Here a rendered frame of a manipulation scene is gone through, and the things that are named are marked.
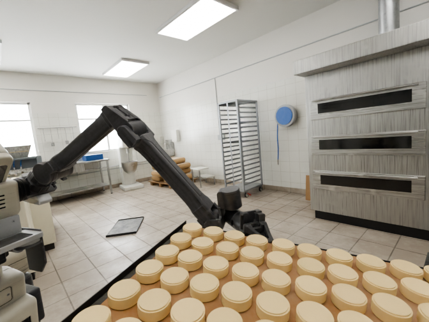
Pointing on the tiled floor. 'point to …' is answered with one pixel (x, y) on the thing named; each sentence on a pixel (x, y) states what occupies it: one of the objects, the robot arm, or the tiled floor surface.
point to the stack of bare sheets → (126, 227)
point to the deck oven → (371, 131)
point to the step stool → (202, 174)
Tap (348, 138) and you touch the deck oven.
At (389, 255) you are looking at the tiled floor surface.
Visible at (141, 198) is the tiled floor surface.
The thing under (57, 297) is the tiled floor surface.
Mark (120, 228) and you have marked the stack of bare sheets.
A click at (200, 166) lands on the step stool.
